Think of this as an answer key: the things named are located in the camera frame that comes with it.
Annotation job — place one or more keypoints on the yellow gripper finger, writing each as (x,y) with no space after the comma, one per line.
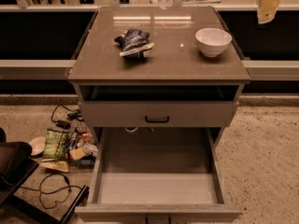
(267,10)

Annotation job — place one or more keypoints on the yellow chip bag on floor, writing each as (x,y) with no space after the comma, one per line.
(61,166)

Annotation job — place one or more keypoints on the white bowl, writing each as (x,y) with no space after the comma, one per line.
(212,41)

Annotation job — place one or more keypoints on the green chip bag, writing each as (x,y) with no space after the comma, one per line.
(55,145)

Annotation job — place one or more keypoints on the grey drawer cabinet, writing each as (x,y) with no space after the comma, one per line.
(175,69)

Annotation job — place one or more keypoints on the open middle drawer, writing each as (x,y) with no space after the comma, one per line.
(157,176)

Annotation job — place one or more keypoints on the yellow sponge on floor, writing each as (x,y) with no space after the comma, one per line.
(77,154)

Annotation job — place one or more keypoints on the upper drawer with black handle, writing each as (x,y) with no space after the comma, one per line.
(158,114)

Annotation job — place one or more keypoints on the blue chip bag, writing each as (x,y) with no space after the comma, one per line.
(134,43)

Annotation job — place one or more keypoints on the white plate on floor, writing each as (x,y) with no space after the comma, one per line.
(37,144)

